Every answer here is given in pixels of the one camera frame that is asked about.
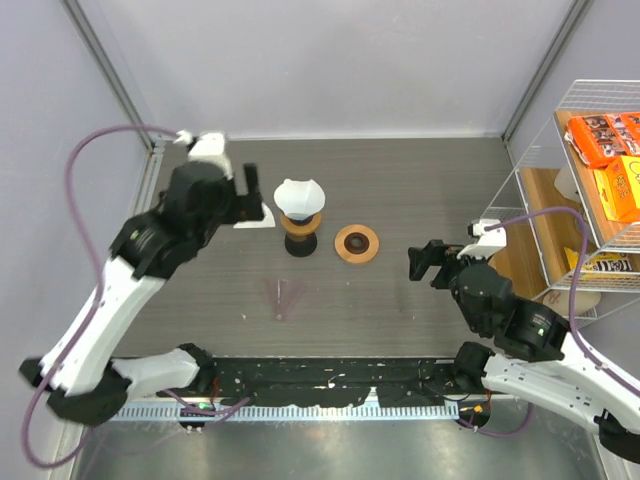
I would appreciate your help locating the wooden board under shelf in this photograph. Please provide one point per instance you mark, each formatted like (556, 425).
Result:
(533, 258)

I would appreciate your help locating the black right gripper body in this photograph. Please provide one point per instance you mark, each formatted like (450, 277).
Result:
(445, 275)

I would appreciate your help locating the white paper coffee filter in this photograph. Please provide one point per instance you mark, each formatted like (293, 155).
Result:
(299, 200)

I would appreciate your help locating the yellow orange snack box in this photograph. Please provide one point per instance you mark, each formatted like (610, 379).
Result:
(618, 189)

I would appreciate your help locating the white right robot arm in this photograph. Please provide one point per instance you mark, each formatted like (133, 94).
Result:
(538, 355)

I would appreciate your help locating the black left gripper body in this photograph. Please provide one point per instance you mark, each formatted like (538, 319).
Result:
(230, 212)

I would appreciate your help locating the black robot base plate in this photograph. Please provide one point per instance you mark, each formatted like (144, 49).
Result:
(332, 382)

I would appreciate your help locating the bamboo dripper ring holder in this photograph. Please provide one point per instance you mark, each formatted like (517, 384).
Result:
(299, 228)

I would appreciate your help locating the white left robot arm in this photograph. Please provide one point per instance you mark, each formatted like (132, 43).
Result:
(84, 382)

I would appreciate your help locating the yellow candy bag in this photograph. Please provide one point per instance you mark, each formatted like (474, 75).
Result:
(608, 262)

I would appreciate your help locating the orange snack bag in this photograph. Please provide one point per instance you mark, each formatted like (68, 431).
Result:
(600, 138)

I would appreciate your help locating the white wire shelf rack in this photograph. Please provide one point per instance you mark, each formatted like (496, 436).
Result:
(600, 297)

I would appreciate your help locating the white slotted cable duct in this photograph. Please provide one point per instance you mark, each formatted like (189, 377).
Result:
(165, 411)

